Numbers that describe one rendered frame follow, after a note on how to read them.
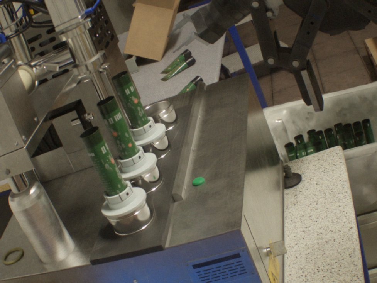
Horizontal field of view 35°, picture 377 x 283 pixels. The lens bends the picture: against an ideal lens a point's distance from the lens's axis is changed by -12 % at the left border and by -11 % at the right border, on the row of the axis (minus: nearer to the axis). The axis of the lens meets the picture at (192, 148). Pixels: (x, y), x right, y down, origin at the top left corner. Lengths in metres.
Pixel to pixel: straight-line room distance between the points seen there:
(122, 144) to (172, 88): 1.36
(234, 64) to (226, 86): 2.78
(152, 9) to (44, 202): 1.81
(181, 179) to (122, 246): 0.17
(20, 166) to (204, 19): 0.55
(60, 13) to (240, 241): 0.43
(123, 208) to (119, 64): 0.45
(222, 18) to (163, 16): 1.44
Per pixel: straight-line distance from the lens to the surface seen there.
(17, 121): 0.92
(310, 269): 1.21
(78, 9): 0.96
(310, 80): 0.49
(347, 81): 3.89
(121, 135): 1.02
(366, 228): 1.82
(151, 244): 0.92
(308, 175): 1.50
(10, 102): 0.92
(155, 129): 1.14
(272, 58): 0.49
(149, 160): 1.05
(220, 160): 1.08
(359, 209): 1.83
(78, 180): 1.26
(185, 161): 1.10
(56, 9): 0.97
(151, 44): 2.75
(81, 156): 1.28
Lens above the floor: 1.48
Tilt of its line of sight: 23 degrees down
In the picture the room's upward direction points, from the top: 23 degrees counter-clockwise
